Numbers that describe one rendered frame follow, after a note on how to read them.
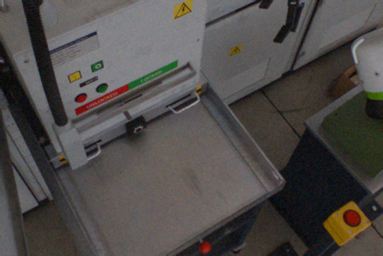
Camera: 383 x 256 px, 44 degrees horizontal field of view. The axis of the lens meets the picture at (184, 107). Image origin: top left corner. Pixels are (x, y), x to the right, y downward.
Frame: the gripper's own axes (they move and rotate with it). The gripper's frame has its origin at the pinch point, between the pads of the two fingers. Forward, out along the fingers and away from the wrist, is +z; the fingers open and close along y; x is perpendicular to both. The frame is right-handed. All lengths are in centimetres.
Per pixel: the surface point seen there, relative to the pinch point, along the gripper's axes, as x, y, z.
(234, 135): -8.2, -24.5, 26.7
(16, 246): -34, -3, 90
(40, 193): -103, -50, 69
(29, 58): -15, 41, 57
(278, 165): -39, -109, -7
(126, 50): -12.9, 24.7, 37.5
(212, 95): -18.4, -16.4, 18.9
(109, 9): -8, 39, 38
